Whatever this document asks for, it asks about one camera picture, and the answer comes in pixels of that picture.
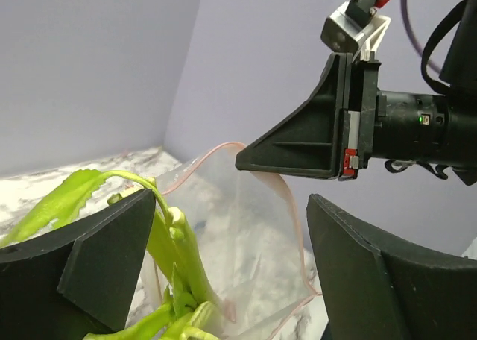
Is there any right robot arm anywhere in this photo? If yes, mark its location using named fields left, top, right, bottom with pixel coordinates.
left=235, top=0, right=476, bottom=185

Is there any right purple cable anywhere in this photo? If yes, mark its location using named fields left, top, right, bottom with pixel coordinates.
left=398, top=0, right=448, bottom=76

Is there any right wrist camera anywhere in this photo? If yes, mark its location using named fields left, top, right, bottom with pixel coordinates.
left=320, top=0, right=391, bottom=62

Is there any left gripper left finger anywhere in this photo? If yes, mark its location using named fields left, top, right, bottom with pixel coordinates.
left=1, top=189, right=156, bottom=339

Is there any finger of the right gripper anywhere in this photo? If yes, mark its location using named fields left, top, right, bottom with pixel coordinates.
left=235, top=53, right=349, bottom=180

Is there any clear zip top bag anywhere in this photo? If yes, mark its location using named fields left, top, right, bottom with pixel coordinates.
left=145, top=142, right=320, bottom=339

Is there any green toy celery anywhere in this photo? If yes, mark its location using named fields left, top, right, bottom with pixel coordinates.
left=1, top=169, right=225, bottom=339

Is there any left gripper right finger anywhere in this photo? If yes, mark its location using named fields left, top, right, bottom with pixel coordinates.
left=306, top=194, right=476, bottom=339

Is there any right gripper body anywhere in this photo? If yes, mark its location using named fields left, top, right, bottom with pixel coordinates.
left=341, top=59, right=381, bottom=180

